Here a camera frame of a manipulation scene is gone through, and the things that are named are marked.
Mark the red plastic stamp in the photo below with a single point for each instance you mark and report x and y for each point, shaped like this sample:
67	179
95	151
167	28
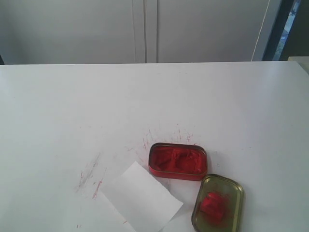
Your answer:
214	206

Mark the red ink pad tin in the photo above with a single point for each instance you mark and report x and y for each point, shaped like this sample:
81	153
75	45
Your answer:
178	161

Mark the gold tin lid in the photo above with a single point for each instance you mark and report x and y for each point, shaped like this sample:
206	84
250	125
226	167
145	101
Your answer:
233	195

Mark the white paper slip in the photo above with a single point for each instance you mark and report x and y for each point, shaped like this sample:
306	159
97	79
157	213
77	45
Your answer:
142	200

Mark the white cabinet with doors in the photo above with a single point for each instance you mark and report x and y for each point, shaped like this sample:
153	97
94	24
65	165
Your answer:
134	31

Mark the dark window frame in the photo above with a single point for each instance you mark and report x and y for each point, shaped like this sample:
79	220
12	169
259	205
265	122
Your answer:
290	33

